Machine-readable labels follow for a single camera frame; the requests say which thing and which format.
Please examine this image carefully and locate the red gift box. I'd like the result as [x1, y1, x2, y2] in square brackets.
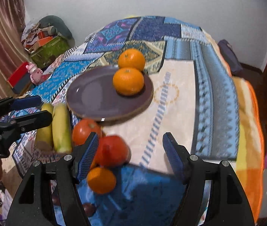
[7, 61, 29, 88]

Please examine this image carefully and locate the purple round plate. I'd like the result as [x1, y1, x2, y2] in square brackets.
[66, 66, 154, 121]

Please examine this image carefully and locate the pink rabbit toy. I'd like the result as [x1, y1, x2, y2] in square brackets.
[26, 62, 43, 85]

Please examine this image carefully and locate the grey green pillow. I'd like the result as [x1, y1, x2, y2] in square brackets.
[39, 15, 73, 40]

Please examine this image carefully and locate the orange yellow blanket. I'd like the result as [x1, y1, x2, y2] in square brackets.
[204, 30, 265, 223]

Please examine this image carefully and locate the red tomato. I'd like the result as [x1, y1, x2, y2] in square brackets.
[94, 135, 130, 168]
[72, 119, 102, 146]

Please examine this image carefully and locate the patchwork patterned bedspread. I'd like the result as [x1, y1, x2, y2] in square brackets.
[6, 16, 253, 225]

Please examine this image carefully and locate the large orange front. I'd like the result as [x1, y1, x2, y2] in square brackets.
[112, 67, 144, 96]

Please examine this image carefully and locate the small mandarin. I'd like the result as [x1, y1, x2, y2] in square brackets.
[87, 167, 117, 195]
[90, 158, 97, 170]

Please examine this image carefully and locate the large orange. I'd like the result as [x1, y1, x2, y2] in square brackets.
[112, 67, 144, 96]
[118, 48, 146, 71]

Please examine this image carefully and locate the green cardboard box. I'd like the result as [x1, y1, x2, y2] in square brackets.
[30, 36, 70, 68]

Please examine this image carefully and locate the dark red jujube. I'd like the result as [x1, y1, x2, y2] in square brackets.
[82, 202, 97, 217]
[52, 193, 60, 206]

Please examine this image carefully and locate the dark blue bag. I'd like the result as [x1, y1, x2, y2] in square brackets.
[218, 39, 243, 76]

